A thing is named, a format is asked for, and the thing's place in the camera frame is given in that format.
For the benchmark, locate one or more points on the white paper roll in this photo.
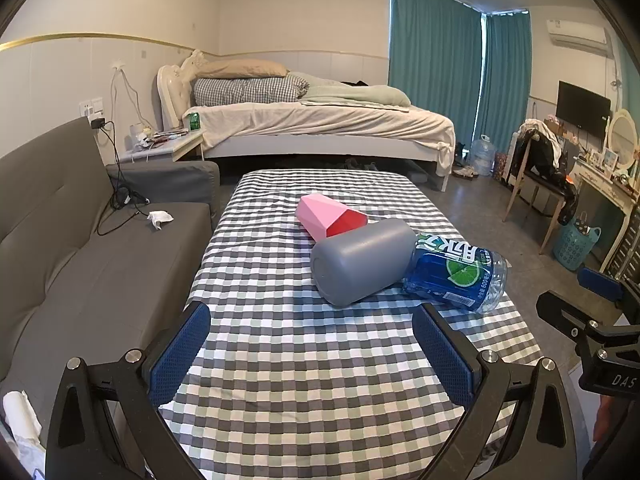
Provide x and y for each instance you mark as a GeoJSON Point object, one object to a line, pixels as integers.
{"type": "Point", "coordinates": [22, 417]}

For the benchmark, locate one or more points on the wide teal curtain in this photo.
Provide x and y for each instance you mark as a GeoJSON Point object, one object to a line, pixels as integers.
{"type": "Point", "coordinates": [435, 60]}

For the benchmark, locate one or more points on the white air conditioner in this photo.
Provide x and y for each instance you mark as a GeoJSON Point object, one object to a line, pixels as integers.
{"type": "Point", "coordinates": [577, 35]}

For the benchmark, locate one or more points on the narrow teal curtain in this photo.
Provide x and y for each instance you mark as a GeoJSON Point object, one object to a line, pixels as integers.
{"type": "Point", "coordinates": [507, 85]}

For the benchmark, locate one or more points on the blue laundry basket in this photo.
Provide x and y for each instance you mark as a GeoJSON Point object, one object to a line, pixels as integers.
{"type": "Point", "coordinates": [575, 247]}

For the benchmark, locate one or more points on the checkered folded quilt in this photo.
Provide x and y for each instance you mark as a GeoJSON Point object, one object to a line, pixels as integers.
{"type": "Point", "coordinates": [240, 91]}

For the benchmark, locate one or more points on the green can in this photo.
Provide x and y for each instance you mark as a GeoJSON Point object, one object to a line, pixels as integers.
{"type": "Point", "coordinates": [194, 122]}

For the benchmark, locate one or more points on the white nightstand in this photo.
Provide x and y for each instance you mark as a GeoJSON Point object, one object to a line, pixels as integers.
{"type": "Point", "coordinates": [170, 147]}

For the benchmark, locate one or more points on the wooden chair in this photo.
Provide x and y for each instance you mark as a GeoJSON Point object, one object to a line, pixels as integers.
{"type": "Point", "coordinates": [532, 185]}

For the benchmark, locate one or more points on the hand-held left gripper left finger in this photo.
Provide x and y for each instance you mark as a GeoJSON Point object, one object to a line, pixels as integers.
{"type": "Point", "coordinates": [182, 347]}

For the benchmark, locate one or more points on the pair of shoes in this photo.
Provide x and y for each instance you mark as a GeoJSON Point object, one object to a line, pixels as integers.
{"type": "Point", "coordinates": [465, 172]}

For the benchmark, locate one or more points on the blue plastic bottle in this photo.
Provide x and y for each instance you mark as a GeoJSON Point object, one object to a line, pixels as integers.
{"type": "Point", "coordinates": [457, 272]}

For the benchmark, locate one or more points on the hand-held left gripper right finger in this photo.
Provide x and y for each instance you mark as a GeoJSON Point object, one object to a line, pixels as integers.
{"type": "Point", "coordinates": [440, 347]}

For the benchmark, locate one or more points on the pink and red faceted box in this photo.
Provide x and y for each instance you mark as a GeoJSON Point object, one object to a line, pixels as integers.
{"type": "Point", "coordinates": [325, 215]}

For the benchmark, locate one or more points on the white bed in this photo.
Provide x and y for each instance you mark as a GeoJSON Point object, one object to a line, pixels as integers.
{"type": "Point", "coordinates": [325, 125]}

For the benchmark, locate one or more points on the crumpled white tissue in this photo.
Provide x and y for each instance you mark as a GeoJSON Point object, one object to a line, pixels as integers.
{"type": "Point", "coordinates": [159, 218]}

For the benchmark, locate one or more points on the clothes pile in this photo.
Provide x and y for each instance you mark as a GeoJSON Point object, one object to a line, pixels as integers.
{"type": "Point", "coordinates": [545, 152]}

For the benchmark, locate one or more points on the pale green blanket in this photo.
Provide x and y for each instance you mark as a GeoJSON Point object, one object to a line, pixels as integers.
{"type": "Point", "coordinates": [355, 94]}

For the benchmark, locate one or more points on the checkered tablecloth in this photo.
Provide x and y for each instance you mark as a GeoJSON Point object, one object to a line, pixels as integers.
{"type": "Point", "coordinates": [300, 370]}

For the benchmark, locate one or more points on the white dresser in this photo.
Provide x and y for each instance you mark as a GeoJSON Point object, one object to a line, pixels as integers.
{"type": "Point", "coordinates": [607, 200]}

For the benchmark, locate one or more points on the grey cup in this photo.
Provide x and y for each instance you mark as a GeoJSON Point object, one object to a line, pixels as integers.
{"type": "Point", "coordinates": [362, 262]}

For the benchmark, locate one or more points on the large water jug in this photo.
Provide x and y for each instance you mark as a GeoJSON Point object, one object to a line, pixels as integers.
{"type": "Point", "coordinates": [483, 156]}

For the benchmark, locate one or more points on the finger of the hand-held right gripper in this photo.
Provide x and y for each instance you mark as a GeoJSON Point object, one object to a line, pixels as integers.
{"type": "Point", "coordinates": [562, 310]}
{"type": "Point", "coordinates": [600, 282]}

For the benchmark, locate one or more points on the white oval mirror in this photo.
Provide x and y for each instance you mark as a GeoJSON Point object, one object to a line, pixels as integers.
{"type": "Point", "coordinates": [622, 130]}

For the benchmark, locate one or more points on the white wall socket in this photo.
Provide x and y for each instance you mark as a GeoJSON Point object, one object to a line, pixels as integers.
{"type": "Point", "coordinates": [91, 106]}

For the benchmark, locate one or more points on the black television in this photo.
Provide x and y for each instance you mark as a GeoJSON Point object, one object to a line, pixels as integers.
{"type": "Point", "coordinates": [582, 107]}

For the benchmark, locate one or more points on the grey sofa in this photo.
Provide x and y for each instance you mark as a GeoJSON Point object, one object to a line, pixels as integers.
{"type": "Point", "coordinates": [65, 260]}

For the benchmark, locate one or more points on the tan pillow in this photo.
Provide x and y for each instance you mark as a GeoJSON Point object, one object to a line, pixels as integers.
{"type": "Point", "coordinates": [245, 67]}

